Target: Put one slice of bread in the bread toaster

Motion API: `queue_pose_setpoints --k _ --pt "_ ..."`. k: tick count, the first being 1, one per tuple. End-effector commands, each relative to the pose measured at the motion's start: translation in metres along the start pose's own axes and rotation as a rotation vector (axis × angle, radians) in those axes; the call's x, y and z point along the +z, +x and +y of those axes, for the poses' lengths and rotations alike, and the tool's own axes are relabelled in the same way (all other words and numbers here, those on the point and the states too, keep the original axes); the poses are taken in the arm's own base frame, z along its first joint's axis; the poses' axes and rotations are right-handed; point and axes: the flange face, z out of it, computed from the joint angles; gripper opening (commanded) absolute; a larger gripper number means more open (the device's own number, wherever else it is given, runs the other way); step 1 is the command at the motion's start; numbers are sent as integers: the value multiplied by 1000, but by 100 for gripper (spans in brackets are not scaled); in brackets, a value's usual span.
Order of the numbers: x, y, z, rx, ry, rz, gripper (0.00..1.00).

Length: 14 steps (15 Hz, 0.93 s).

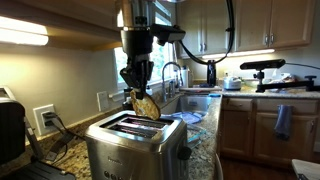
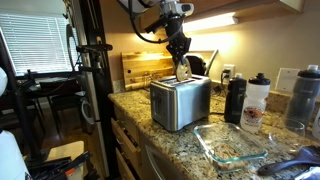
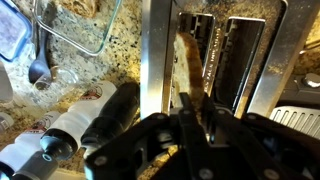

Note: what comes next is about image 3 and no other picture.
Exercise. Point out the grey translucent water bottle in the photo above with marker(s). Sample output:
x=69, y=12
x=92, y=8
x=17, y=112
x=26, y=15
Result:
x=23, y=146

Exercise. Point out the toasted bread slice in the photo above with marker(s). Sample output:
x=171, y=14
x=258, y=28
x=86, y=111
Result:
x=80, y=6
x=187, y=66

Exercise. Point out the clear glass baking dish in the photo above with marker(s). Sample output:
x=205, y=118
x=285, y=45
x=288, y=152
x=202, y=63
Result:
x=83, y=35

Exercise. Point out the clear drinking glass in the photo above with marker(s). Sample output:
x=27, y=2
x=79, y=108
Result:
x=50, y=80

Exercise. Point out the black plastic spoon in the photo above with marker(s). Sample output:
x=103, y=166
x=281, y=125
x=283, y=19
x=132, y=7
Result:
x=38, y=70

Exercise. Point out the black water bottle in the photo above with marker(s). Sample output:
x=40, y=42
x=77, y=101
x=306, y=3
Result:
x=113, y=116

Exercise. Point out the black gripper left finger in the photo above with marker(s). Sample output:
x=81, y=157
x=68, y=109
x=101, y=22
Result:
x=140, y=146

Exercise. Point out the small white bottle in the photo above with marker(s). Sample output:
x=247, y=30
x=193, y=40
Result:
x=5, y=83

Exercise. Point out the white water bottle with logo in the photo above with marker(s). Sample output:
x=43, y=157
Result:
x=86, y=111

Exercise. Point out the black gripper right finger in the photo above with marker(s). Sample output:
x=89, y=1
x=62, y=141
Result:
x=260, y=146

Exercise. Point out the stainless steel toaster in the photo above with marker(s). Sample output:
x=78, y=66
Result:
x=153, y=50

